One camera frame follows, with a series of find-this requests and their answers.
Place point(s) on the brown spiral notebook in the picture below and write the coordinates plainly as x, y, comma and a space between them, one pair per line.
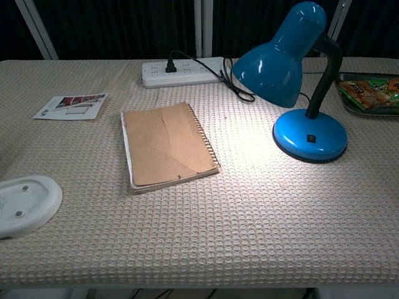
168, 143

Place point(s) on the white slanted frame post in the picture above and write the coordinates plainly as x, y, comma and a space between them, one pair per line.
335, 21
35, 28

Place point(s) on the blue desk lamp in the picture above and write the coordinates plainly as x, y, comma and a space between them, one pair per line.
290, 71

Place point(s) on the white power strip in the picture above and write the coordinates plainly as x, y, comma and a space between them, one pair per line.
184, 74

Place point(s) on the beige waffle tablecloth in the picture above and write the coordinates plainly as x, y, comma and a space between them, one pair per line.
199, 218

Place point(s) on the white oval plastic object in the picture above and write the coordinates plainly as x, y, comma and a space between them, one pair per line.
25, 204

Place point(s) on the printed paper card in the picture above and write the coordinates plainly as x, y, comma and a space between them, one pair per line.
71, 106

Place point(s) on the white vertical frame post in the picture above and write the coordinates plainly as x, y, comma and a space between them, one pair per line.
203, 28

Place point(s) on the metal tray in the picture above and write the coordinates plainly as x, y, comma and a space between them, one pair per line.
352, 107

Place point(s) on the green orange snack bag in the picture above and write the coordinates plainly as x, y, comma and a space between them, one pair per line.
371, 92

